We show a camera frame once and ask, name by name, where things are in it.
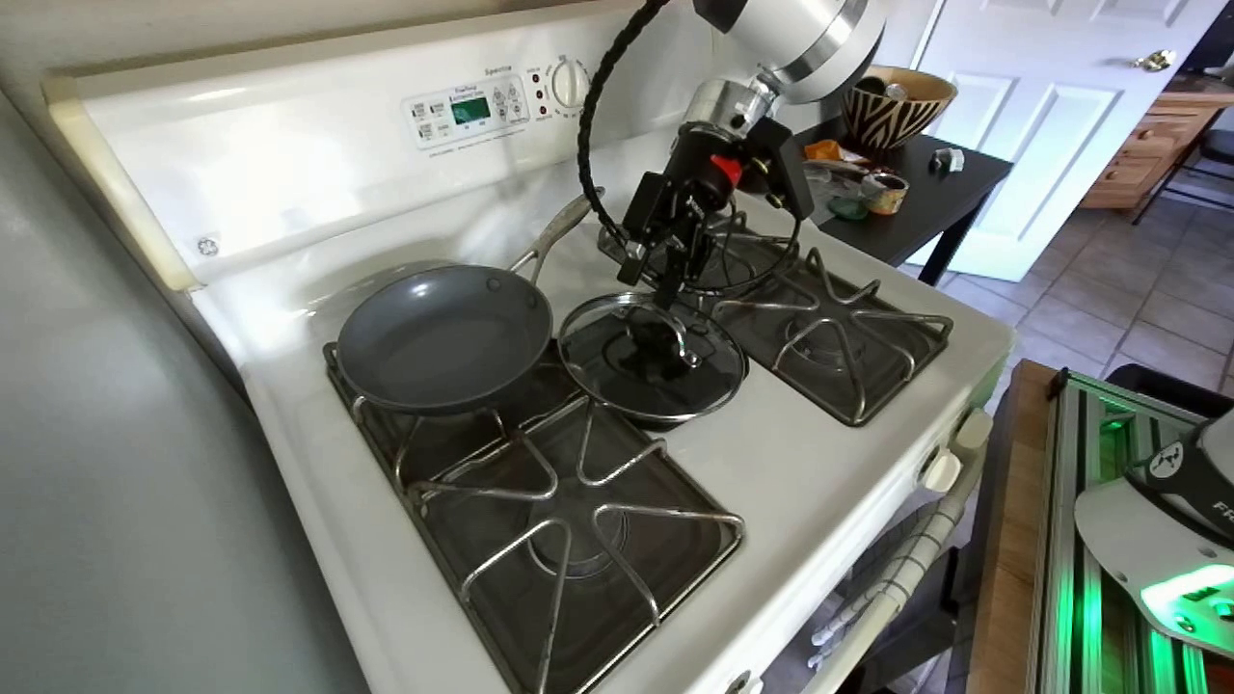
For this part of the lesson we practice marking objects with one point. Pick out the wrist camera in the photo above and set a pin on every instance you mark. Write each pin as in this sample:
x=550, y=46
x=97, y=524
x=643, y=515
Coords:
x=786, y=169

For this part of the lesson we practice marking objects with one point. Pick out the white gas stove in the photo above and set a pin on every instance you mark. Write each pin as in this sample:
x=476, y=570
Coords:
x=289, y=164

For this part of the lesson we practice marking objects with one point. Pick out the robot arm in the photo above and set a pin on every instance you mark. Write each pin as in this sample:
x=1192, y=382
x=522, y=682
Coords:
x=810, y=34

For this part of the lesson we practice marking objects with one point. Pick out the brass door knob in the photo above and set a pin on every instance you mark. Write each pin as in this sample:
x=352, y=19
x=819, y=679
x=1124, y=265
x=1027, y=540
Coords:
x=1155, y=61

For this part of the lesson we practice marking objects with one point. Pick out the clear plastic container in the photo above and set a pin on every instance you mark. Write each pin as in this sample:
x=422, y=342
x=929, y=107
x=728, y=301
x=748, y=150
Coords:
x=837, y=188

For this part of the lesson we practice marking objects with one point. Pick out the glass pan lid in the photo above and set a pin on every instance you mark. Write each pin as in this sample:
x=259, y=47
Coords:
x=665, y=376

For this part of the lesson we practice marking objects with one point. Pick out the black side table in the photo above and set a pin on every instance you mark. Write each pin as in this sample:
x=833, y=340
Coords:
x=950, y=193

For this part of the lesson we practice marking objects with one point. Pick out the stove burner grate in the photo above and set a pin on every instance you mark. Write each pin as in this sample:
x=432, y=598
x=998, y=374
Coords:
x=540, y=520
x=829, y=328

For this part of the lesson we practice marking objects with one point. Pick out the white panel door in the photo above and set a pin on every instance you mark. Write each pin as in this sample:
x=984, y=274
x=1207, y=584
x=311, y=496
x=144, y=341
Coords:
x=1051, y=116

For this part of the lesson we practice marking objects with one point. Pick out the stove timer knob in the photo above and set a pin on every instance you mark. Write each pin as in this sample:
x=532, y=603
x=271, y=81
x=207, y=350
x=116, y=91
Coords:
x=571, y=83

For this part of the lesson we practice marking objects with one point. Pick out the striped kitchen towel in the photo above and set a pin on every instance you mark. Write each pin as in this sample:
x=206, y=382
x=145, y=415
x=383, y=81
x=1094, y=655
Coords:
x=901, y=573

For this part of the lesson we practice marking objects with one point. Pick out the small grey object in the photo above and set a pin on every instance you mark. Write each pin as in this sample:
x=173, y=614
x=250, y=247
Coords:
x=948, y=160

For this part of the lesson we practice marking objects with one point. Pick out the grey frying pan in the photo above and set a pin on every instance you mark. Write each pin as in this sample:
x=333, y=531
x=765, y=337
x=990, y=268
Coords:
x=439, y=337

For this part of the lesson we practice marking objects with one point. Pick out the orange packet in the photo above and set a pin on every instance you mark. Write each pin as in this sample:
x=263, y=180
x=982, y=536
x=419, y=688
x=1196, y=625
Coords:
x=822, y=150

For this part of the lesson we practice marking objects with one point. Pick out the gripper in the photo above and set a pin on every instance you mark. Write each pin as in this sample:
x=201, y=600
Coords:
x=680, y=178

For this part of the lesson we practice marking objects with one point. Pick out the wooden dresser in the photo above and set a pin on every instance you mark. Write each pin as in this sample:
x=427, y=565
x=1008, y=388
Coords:
x=1147, y=145

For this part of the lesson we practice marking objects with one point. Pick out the small open can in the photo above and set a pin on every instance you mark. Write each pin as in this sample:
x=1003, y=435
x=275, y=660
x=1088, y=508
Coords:
x=887, y=195

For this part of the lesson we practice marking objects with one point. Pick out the black chair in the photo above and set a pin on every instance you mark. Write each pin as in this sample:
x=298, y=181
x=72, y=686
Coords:
x=1210, y=159

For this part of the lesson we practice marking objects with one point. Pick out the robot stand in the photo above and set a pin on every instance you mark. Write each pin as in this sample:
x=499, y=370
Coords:
x=1012, y=540

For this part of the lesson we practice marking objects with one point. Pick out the zebra pattern bowl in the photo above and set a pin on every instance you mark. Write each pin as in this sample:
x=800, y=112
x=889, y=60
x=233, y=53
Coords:
x=892, y=111

